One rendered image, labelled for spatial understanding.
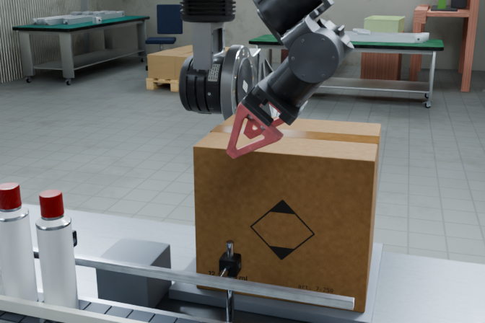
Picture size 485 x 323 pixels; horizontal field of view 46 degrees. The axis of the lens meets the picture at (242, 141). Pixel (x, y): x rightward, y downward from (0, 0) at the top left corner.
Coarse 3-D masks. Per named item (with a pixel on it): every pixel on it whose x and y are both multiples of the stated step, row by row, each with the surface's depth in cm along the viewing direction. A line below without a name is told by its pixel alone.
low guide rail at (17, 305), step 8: (0, 296) 88; (8, 296) 88; (0, 304) 88; (8, 304) 87; (16, 304) 87; (24, 304) 86; (32, 304) 86; (40, 304) 86; (48, 304) 86; (16, 312) 87; (24, 312) 87; (32, 312) 86; (40, 312) 86; (48, 312) 85; (56, 312) 85; (64, 312) 84; (72, 312) 84; (80, 312) 84; (88, 312) 84; (56, 320) 85; (64, 320) 85; (72, 320) 84; (80, 320) 84; (88, 320) 84; (96, 320) 83; (104, 320) 83; (112, 320) 82; (120, 320) 82; (128, 320) 82
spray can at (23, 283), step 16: (0, 192) 86; (16, 192) 87; (0, 208) 87; (16, 208) 87; (0, 224) 86; (16, 224) 87; (0, 240) 87; (16, 240) 87; (0, 256) 88; (16, 256) 88; (32, 256) 91; (16, 272) 89; (32, 272) 91; (16, 288) 89; (32, 288) 91
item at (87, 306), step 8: (40, 296) 95; (80, 304) 93; (88, 304) 93; (96, 304) 93; (104, 304) 93; (0, 312) 90; (8, 312) 90; (96, 312) 90; (104, 312) 90; (112, 312) 90; (120, 312) 90; (128, 312) 90; (136, 312) 90; (144, 312) 90; (8, 320) 89; (16, 320) 88; (24, 320) 88; (32, 320) 88; (40, 320) 88; (136, 320) 88; (144, 320) 88; (152, 320) 88; (160, 320) 88; (168, 320) 88; (176, 320) 89; (184, 320) 88; (192, 320) 88
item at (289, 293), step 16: (80, 256) 91; (128, 272) 88; (144, 272) 88; (160, 272) 87; (176, 272) 86; (224, 288) 84; (240, 288) 83; (256, 288) 82; (272, 288) 82; (288, 288) 82; (320, 304) 80; (336, 304) 79; (352, 304) 79
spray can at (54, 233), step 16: (48, 192) 85; (48, 208) 83; (48, 224) 83; (64, 224) 84; (48, 240) 84; (64, 240) 85; (48, 256) 84; (64, 256) 85; (48, 272) 85; (64, 272) 86; (48, 288) 86; (64, 288) 86; (64, 304) 87; (48, 320) 88
